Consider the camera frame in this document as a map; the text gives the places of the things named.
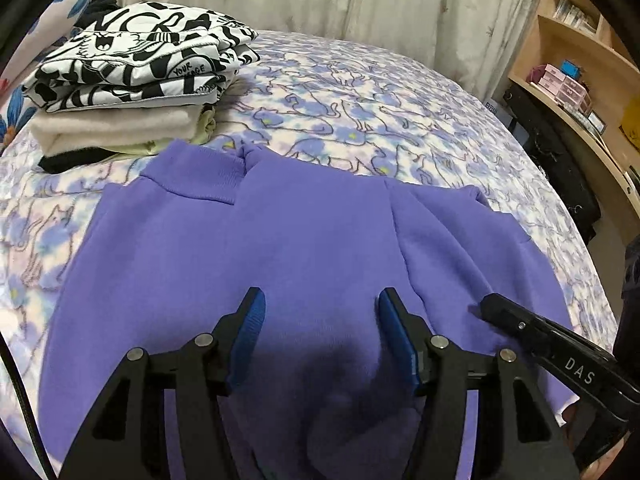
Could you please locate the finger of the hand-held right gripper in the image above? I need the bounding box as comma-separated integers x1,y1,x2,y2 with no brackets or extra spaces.
480,294,626,402

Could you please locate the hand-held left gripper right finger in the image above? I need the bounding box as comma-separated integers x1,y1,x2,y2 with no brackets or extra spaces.
376,287,568,480

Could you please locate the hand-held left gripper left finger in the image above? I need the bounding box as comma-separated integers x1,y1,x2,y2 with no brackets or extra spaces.
59,287,266,480

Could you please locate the purple hoodie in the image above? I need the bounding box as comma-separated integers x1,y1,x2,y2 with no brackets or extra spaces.
37,140,581,480

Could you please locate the black bag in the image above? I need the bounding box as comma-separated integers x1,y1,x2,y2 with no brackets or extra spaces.
502,82,601,246

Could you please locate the light green folded garment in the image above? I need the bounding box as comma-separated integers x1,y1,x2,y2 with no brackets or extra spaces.
107,102,218,161

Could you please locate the cream folded garment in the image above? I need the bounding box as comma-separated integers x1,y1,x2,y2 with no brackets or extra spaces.
30,105,201,156

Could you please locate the stack of pink boxes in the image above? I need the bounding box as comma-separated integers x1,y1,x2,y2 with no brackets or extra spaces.
530,62,593,111

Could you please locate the wooden shelf unit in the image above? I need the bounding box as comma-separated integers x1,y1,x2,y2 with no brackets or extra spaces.
507,0,640,241

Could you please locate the black white printed folded garment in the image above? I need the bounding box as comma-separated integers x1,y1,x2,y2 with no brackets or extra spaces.
22,2,261,113

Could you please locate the row of small shelf boxes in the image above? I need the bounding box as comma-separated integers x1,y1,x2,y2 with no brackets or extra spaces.
552,0,598,33

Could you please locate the white curtain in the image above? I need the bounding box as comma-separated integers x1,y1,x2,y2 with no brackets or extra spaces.
95,0,551,101

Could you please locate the dark cloth pile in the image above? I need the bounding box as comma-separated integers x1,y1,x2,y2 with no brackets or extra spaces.
82,0,118,23

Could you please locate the folded blue floral blanket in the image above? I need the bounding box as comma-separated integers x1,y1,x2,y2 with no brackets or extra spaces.
0,0,98,156

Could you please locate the black cable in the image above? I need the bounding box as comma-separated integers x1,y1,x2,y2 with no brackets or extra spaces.
0,335,53,480

